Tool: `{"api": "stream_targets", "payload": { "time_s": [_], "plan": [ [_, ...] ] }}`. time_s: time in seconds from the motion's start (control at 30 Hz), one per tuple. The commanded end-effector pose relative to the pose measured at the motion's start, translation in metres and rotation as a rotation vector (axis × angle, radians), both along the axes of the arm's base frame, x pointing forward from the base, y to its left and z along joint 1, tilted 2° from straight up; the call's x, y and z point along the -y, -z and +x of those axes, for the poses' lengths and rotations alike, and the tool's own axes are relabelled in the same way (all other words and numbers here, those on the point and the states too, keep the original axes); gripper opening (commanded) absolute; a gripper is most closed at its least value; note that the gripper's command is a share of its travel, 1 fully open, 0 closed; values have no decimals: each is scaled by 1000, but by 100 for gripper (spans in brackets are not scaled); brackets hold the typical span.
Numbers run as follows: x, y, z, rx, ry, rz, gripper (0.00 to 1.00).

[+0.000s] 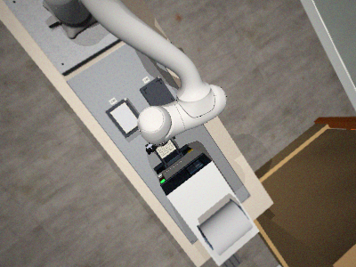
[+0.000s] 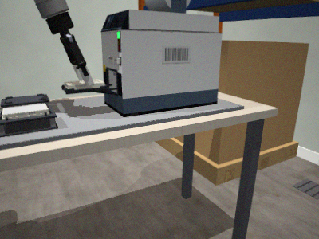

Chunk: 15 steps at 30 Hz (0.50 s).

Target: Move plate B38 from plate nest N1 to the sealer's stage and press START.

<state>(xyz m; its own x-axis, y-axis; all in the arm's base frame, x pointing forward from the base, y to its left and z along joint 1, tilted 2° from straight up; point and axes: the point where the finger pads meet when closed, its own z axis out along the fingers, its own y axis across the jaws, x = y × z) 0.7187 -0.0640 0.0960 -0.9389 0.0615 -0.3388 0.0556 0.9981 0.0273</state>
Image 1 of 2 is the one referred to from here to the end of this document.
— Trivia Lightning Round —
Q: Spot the white cylinder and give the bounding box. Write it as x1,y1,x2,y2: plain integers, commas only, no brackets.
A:
199,200,253,255

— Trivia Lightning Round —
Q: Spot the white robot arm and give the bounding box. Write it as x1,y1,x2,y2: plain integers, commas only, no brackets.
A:
43,0,227,146

